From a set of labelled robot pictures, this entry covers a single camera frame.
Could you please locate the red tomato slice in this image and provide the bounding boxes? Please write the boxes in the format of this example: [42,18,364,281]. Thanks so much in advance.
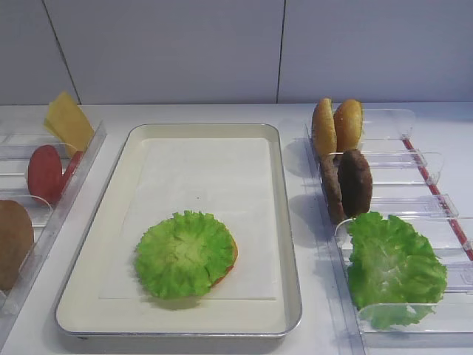
[27,145,62,205]
[58,151,84,194]

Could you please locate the bottom bun under lettuce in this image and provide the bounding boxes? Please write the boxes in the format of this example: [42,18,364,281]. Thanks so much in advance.
[211,238,239,288]

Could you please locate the green lettuce leaf on tray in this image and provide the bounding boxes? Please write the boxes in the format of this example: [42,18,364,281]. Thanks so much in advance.
[134,210,233,300]

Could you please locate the lighter brown meat patty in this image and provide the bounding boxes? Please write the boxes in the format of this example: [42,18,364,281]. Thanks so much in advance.
[321,155,346,225]

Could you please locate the dark brown meat patty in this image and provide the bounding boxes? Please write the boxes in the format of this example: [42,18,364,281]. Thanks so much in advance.
[338,149,372,217]

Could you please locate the yellow cheese slices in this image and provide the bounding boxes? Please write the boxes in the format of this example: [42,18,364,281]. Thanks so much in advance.
[44,92,95,158]

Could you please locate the green lettuce leaf in rack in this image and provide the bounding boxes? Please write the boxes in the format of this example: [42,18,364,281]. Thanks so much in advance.
[347,212,447,330]

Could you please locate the brown bread slice left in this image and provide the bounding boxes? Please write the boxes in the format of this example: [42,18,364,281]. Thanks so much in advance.
[1,200,34,291]

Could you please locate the white parchment paper sheet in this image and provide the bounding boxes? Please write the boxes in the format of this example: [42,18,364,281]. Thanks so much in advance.
[101,138,278,300]

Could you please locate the left golden bun half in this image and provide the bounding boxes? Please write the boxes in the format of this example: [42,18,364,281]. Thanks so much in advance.
[312,98,337,156]

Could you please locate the golden bun half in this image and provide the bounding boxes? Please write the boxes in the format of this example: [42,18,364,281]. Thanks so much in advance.
[333,99,363,152]
[312,98,337,156]

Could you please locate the right golden bun half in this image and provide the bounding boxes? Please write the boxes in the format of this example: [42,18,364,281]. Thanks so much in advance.
[333,99,363,152]

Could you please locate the clear acrylic right rack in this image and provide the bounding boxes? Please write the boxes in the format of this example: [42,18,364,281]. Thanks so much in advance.
[304,109,472,354]

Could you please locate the clear acrylic rack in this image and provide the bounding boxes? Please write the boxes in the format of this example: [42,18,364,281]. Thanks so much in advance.
[1,122,106,336]
[304,109,472,354]

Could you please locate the clear acrylic left rack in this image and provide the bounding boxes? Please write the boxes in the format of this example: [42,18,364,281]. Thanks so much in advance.
[1,122,106,336]

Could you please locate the metal baking tray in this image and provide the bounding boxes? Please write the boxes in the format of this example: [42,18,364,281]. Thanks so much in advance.
[56,124,302,337]

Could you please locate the red rod in rack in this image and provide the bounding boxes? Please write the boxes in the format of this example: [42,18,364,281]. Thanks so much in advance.
[402,136,473,262]

